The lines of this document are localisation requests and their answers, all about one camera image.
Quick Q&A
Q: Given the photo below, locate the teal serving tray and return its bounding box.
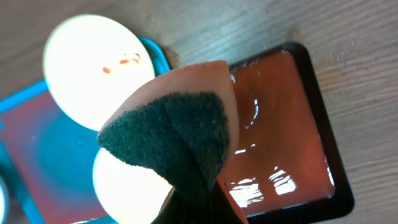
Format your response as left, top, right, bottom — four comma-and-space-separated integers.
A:
0, 35, 172, 224

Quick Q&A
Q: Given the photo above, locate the light blue plate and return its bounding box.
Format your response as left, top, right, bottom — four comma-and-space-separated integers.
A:
0, 177, 10, 224

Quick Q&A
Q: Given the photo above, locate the yellow-green plate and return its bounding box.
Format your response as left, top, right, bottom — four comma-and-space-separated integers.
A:
93, 148, 172, 224
43, 14, 155, 131

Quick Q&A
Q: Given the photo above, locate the black tray with red water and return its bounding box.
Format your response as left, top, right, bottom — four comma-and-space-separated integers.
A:
220, 42, 354, 223

